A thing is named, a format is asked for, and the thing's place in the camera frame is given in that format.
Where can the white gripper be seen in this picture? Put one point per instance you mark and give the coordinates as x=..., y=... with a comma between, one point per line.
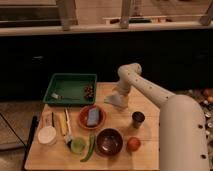
x=124, y=91

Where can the grey towel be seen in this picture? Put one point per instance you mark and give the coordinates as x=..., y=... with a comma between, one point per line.
x=117, y=100

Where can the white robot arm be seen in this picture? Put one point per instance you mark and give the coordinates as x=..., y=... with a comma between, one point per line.
x=182, y=135

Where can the purple bowl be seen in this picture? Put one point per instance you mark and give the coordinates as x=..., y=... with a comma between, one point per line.
x=109, y=142

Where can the dark metal cup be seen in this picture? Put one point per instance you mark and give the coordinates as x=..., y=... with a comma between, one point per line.
x=137, y=119

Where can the red grapes bunch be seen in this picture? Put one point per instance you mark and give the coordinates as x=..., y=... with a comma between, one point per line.
x=89, y=91

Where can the blue sponge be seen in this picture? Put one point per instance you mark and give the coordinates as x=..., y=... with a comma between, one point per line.
x=93, y=117

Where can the orange plate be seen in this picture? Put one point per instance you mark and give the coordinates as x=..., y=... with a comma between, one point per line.
x=83, y=116

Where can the orange fruit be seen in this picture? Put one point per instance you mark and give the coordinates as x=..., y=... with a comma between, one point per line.
x=133, y=144

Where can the green chili pepper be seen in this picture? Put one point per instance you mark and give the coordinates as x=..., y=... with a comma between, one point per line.
x=92, y=139

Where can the green plastic tray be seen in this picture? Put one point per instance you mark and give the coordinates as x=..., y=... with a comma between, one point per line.
x=70, y=85

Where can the silver spoon in tray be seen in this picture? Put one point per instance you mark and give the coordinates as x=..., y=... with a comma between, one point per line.
x=60, y=97

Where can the yellow corn cob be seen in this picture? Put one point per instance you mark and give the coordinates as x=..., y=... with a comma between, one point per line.
x=63, y=125

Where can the green small cup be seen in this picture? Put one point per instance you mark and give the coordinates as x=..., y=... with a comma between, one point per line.
x=78, y=145

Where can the white round lid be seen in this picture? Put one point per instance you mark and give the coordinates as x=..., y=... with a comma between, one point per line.
x=47, y=135

